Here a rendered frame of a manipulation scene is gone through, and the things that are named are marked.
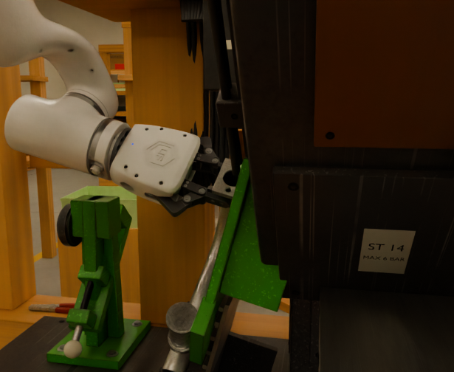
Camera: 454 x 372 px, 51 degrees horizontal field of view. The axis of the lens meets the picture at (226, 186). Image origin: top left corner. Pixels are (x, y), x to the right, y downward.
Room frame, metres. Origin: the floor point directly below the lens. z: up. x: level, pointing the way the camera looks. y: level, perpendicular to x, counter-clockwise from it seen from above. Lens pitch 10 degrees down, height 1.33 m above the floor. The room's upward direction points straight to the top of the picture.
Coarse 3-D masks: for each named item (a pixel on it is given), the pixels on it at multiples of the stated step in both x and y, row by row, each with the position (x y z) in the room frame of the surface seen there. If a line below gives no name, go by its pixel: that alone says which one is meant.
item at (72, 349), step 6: (78, 330) 0.71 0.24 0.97; (78, 336) 0.70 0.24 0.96; (66, 342) 0.69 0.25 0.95; (72, 342) 0.69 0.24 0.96; (78, 342) 0.69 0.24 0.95; (66, 348) 0.68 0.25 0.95; (72, 348) 0.68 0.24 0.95; (78, 348) 0.69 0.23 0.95; (66, 354) 0.68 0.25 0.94; (72, 354) 0.68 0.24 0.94; (78, 354) 0.69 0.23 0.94
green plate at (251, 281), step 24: (240, 192) 0.49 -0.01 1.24; (240, 216) 0.51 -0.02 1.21; (240, 240) 0.51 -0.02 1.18; (216, 264) 0.50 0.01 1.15; (240, 264) 0.51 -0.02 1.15; (264, 264) 0.50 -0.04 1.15; (216, 288) 0.50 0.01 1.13; (240, 288) 0.51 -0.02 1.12; (264, 288) 0.50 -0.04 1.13; (216, 312) 0.56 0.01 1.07
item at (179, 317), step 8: (176, 304) 0.52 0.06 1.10; (184, 304) 0.52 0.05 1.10; (168, 312) 0.51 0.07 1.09; (176, 312) 0.51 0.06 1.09; (184, 312) 0.51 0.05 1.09; (192, 312) 0.51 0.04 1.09; (168, 320) 0.51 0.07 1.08; (176, 320) 0.51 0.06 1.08; (184, 320) 0.51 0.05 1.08; (192, 320) 0.51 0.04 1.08; (176, 328) 0.50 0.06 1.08; (184, 328) 0.50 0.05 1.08; (168, 336) 0.54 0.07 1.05; (176, 336) 0.51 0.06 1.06; (184, 336) 0.51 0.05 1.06; (168, 344) 0.55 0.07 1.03; (176, 344) 0.53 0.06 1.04; (184, 344) 0.53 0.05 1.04; (176, 352) 0.54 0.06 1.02; (184, 352) 0.54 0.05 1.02
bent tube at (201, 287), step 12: (228, 168) 0.62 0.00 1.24; (216, 180) 0.61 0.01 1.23; (228, 180) 0.64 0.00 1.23; (216, 192) 0.59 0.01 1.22; (216, 228) 0.68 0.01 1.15; (216, 240) 0.68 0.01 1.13; (216, 252) 0.67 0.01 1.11; (204, 264) 0.67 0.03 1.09; (204, 276) 0.65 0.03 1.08; (204, 288) 0.63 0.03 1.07; (192, 300) 0.62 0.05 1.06; (168, 360) 0.56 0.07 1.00; (180, 360) 0.56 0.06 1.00
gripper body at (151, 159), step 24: (120, 144) 0.63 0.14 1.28; (144, 144) 0.64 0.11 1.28; (168, 144) 0.64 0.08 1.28; (192, 144) 0.64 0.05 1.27; (120, 168) 0.61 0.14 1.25; (144, 168) 0.61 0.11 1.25; (168, 168) 0.61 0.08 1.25; (192, 168) 0.65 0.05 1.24; (144, 192) 0.61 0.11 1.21; (168, 192) 0.59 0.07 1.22
